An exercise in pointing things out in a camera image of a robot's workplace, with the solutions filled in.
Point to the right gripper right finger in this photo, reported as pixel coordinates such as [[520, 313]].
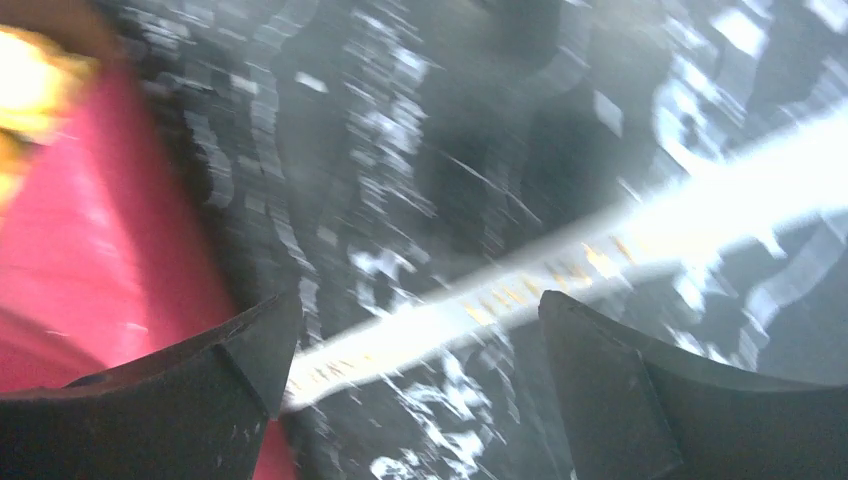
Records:
[[635, 407]]

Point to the red wrapping paper sheet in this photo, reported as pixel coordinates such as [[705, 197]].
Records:
[[102, 258]]

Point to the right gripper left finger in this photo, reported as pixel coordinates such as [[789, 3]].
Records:
[[198, 409]]

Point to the beige ribbon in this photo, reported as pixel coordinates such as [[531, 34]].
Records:
[[785, 180]]

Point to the yellow fake flower bunch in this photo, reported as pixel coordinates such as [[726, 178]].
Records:
[[40, 82]]

